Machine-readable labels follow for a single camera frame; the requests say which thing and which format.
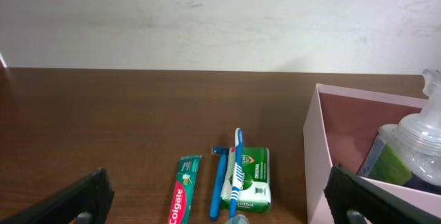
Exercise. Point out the blue razor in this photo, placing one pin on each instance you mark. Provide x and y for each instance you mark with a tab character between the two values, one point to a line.
218	183

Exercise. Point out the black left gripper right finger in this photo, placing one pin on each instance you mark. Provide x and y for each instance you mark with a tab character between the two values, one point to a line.
352	199

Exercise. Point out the blue white toothbrush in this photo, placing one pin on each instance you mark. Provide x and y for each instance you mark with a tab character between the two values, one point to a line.
237	175

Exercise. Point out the green Dettol soap bar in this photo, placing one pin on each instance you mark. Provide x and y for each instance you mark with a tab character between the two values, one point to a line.
255	195

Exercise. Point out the pink box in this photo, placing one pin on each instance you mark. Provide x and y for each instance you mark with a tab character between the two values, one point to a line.
340	128

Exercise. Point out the clear foam soap pump bottle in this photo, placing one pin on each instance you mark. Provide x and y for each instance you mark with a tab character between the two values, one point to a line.
408	153

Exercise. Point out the green Colgate toothpaste tube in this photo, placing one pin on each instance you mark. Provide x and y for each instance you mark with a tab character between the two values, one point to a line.
184	189

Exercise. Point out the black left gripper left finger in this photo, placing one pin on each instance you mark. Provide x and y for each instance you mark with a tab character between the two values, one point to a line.
87	200

